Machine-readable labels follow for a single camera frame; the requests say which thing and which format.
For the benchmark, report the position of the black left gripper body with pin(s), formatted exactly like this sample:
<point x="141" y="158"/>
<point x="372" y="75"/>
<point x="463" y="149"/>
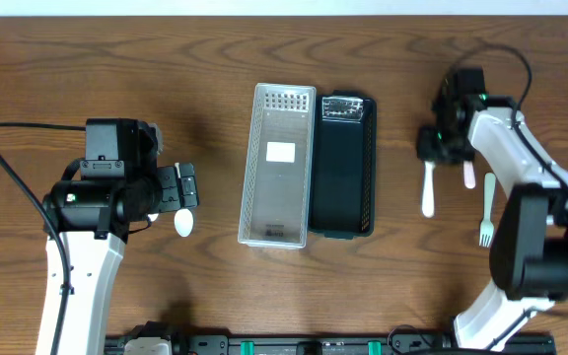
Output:
<point x="186" y="186"/>

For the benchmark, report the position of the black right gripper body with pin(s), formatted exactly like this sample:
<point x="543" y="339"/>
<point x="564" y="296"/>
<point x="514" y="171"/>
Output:
<point x="439" y="145"/>

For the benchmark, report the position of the pink plastic fork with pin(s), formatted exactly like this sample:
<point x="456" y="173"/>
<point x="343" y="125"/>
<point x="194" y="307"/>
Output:
<point x="468" y="175"/>

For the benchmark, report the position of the white plastic fork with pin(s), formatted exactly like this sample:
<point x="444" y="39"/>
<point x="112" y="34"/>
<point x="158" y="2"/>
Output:
<point x="428" y="194"/>

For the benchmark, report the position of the mint green plastic fork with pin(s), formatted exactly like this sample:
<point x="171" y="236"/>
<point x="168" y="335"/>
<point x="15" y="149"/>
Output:
<point x="486" y="229"/>

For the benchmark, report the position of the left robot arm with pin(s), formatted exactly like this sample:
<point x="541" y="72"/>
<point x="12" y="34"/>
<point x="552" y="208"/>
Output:
<point x="118" y="182"/>

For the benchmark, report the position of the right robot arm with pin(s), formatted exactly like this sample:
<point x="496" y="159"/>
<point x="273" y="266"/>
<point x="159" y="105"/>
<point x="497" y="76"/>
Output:
<point x="528" y="252"/>

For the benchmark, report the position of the white plastic spoon right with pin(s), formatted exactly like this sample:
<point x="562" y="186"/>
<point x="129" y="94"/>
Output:
<point x="184" y="219"/>

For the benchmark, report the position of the black perforated plastic basket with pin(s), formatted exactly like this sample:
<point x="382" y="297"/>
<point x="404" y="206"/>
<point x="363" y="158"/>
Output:
<point x="343" y="191"/>

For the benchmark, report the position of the clear perforated plastic basket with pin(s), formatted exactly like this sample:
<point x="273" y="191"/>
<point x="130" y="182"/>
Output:
<point x="276" y="194"/>

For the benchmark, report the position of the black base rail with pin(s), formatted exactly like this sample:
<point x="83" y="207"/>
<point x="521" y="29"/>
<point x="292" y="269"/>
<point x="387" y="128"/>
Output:
<point x="159" y="338"/>

